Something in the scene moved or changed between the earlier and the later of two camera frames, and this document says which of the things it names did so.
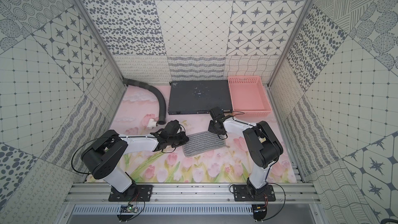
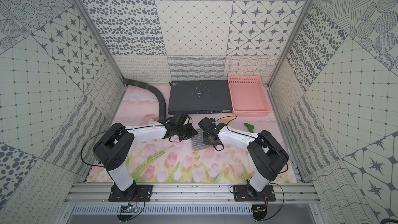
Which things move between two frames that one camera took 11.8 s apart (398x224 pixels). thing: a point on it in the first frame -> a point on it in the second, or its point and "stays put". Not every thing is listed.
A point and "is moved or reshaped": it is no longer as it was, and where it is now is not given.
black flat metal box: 198,97 stays put
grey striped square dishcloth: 202,142 is moved or reshaped
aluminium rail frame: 214,194 stays put
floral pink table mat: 137,106 stays put
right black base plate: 246,193 stays put
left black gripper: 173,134 -> 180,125
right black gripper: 211,128 -> 205,140
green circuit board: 128,208 stays put
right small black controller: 259,211 stays put
